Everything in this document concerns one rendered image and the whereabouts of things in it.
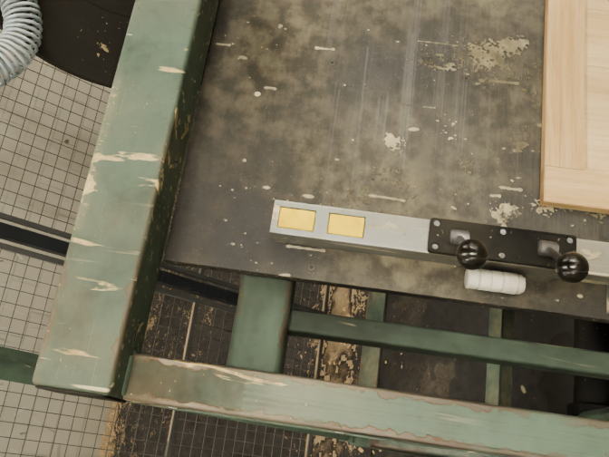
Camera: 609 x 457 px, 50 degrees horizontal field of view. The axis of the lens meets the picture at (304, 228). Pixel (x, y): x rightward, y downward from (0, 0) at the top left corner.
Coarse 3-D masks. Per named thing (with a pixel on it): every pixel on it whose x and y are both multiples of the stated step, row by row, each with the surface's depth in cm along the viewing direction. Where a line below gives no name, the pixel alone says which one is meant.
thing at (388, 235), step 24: (360, 216) 91; (384, 216) 91; (288, 240) 93; (312, 240) 91; (336, 240) 90; (360, 240) 90; (384, 240) 90; (408, 240) 90; (576, 240) 90; (456, 264) 92; (504, 264) 89; (600, 264) 88
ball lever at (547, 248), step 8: (544, 240) 88; (544, 248) 87; (552, 248) 86; (544, 256) 88; (552, 256) 84; (560, 256) 78; (568, 256) 77; (576, 256) 77; (560, 264) 77; (568, 264) 77; (576, 264) 76; (584, 264) 76; (560, 272) 77; (568, 272) 77; (576, 272) 76; (584, 272) 76; (568, 280) 77; (576, 280) 77
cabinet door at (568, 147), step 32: (576, 0) 105; (608, 0) 105; (576, 32) 103; (608, 32) 103; (544, 64) 103; (576, 64) 101; (608, 64) 101; (544, 96) 101; (576, 96) 99; (608, 96) 100; (544, 128) 98; (576, 128) 98; (608, 128) 98; (544, 160) 96; (576, 160) 96; (608, 160) 96; (544, 192) 94; (576, 192) 94; (608, 192) 94
